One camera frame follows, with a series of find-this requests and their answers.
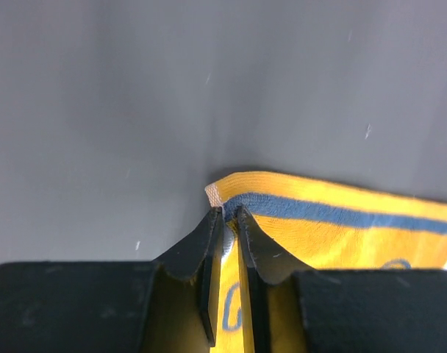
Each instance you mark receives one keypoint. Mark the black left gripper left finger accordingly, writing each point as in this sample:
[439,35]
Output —
[169,304]

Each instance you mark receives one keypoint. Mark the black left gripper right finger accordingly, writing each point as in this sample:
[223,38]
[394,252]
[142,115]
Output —
[289,306]

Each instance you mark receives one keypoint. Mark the yellow and blue cartoon towel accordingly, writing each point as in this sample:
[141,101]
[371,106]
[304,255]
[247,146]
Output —
[326,225]

